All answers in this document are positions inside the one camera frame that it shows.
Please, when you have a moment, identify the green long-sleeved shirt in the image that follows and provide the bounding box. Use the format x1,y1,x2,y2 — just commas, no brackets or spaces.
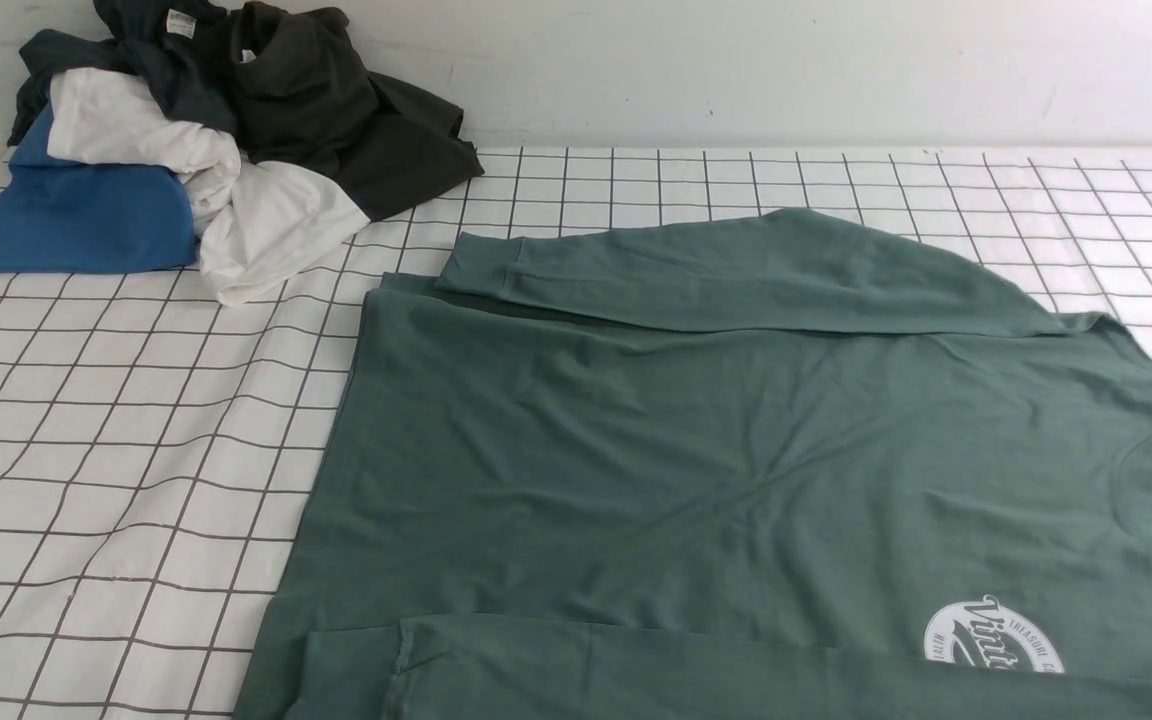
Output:
233,209,1152,719

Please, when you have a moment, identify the white shirt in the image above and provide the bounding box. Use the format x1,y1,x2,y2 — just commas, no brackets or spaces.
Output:
47,68,369,306

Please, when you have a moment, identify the dark olive shirt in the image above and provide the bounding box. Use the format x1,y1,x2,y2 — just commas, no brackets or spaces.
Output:
219,1,484,222

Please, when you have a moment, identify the dark navy shirt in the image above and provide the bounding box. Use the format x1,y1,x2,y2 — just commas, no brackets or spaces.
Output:
6,1,238,146

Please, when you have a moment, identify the blue shirt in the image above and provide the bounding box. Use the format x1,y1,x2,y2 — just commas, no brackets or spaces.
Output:
0,108,197,275

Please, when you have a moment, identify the white grid tablecloth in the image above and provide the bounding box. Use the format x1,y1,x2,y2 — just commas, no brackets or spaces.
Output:
0,147,1152,719

